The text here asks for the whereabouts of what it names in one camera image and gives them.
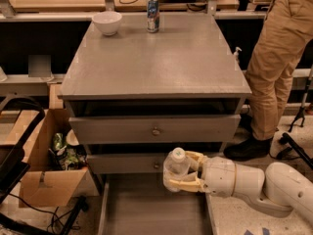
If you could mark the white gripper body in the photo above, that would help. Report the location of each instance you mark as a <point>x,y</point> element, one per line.
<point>219,176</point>

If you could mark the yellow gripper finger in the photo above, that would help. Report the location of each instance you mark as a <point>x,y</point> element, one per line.
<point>196,160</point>
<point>196,185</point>

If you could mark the clear plastic water bottle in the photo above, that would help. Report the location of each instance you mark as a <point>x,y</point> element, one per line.
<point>175,166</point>

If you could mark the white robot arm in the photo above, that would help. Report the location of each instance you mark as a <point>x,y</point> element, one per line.
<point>277,190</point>

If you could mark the grey top drawer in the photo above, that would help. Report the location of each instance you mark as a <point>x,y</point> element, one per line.
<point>131,130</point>

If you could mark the grey open bottom drawer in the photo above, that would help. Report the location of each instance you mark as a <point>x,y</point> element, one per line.
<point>139,204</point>

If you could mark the grey middle drawer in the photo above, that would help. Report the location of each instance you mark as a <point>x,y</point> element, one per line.
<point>126,163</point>

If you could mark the grey drawer cabinet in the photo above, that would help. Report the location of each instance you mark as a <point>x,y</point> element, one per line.
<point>184,70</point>

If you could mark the small white pump bottle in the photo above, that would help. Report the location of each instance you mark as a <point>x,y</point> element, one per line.
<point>237,53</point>

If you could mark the black shoe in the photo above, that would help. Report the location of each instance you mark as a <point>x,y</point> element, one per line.
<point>248,150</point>

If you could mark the black tripod stand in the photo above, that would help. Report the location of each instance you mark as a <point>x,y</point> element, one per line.
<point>286,139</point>

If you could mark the green snack bags in box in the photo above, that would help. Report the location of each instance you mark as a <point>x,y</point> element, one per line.
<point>66,152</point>

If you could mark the brown cardboard box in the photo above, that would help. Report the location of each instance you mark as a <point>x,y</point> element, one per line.
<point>45,185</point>

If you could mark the person in khaki trousers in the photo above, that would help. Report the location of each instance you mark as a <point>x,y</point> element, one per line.
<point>286,31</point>

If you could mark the blue drink can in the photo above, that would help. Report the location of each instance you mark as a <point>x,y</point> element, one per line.
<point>152,15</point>

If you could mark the white ceramic bowl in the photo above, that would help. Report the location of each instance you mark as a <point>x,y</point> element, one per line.
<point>107,22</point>

